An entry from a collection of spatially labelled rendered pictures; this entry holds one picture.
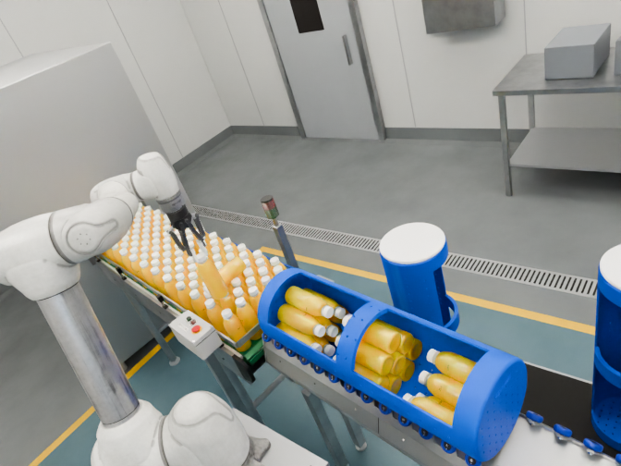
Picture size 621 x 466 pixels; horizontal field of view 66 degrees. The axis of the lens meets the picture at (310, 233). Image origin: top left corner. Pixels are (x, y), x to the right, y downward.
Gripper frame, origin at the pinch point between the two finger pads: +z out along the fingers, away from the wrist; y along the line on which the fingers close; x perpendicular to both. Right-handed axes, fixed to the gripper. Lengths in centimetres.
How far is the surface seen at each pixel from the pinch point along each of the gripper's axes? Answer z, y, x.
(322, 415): 90, 6, -27
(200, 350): 31.8, -20.0, -7.6
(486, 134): 126, 335, 71
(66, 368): 136, -62, 210
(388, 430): 49, 0, -79
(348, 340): 16, 4, -69
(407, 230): 33, 76, -37
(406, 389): 41, 12, -79
